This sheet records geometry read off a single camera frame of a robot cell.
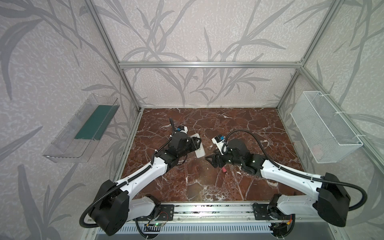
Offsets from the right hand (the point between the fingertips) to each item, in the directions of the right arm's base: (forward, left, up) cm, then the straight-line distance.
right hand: (210, 150), depth 77 cm
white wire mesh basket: (-3, -50, +16) cm, 52 cm away
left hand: (+8, +5, +1) cm, 9 cm away
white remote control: (+1, +5, -4) cm, 6 cm away
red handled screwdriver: (-5, -9, -16) cm, 19 cm away
